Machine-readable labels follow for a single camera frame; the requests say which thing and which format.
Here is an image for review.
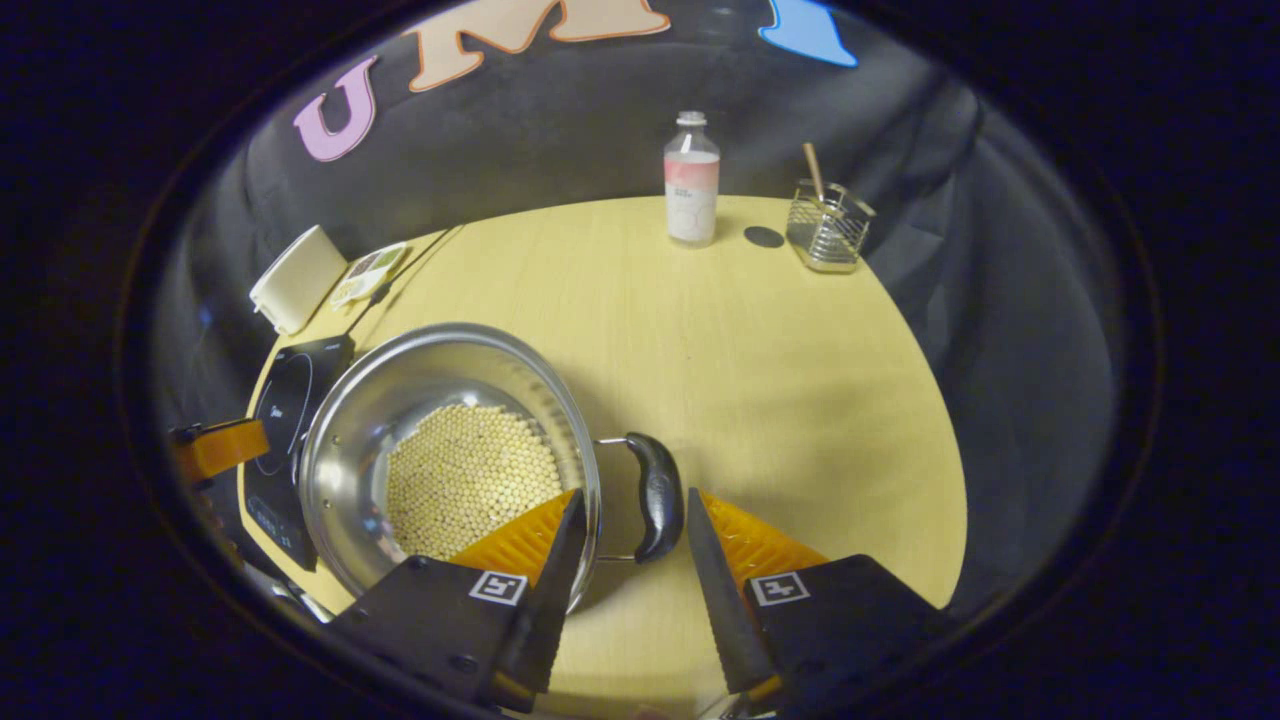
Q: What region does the white divided bean dish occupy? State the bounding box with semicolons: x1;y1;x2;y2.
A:
328;242;409;309

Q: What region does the black power cable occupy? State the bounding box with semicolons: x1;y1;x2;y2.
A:
345;228;466;336

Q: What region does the black induction cooktop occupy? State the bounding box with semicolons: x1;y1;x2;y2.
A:
240;335;357;573

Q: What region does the clear bottle with pink label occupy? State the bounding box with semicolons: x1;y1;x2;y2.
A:
664;110;721;247

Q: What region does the pile of yellow soybeans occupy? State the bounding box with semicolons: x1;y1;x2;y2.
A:
386;403;564;561

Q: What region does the wire utensil holder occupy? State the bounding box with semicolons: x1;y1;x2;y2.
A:
786;178;877;274

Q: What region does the steel pot with black handles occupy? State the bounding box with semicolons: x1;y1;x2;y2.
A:
298;322;686;614

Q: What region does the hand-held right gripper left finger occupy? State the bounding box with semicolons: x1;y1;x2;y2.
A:
330;488;589;713

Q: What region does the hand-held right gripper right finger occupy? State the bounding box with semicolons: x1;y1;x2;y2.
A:
685;488;951;716

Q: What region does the white toaster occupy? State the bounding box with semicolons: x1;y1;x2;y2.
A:
248;225;349;336

